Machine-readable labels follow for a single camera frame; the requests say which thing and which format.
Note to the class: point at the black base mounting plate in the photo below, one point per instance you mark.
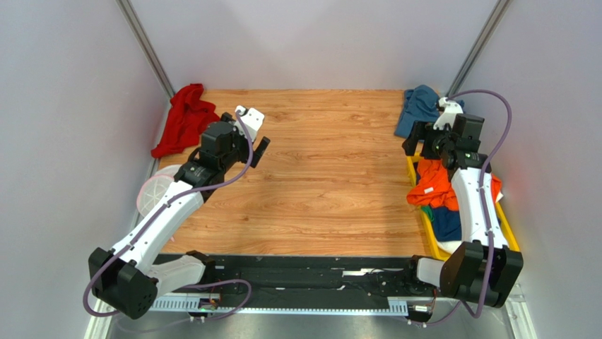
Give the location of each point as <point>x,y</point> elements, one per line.
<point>315,282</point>

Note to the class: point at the navy blue t shirt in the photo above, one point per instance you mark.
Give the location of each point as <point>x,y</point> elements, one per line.
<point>446,224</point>

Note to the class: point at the white t shirt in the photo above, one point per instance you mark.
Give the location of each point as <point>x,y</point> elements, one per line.
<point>449,246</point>

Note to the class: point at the red t shirt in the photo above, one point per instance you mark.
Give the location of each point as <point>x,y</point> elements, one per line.
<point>188,117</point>

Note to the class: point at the yellow plastic bin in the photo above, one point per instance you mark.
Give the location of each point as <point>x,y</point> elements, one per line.
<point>437,252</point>

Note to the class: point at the teal blue t shirt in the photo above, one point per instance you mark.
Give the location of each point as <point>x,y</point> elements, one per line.
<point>420,104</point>

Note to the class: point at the aluminium frame rail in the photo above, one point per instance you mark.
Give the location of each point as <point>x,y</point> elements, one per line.
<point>202,304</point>

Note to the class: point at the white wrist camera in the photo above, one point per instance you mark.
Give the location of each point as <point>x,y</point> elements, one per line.
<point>448,111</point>
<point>249,121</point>

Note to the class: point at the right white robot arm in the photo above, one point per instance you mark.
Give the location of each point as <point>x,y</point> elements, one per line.
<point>484,268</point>

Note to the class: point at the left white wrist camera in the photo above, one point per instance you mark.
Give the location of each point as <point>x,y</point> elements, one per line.
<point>249,121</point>

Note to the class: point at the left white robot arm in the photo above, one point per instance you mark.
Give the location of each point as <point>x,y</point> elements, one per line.
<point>125,278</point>

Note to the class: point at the white mesh laundry bag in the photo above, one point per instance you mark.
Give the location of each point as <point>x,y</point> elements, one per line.
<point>154,189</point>

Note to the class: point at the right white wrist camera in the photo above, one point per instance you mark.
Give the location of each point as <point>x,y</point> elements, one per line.
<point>448,111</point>

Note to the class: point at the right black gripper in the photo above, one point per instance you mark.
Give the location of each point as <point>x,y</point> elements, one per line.
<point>420,143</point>

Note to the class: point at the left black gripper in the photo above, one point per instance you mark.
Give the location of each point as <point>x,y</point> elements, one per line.
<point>245,157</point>

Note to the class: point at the orange t shirt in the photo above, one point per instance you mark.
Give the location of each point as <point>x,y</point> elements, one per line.
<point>432,185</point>

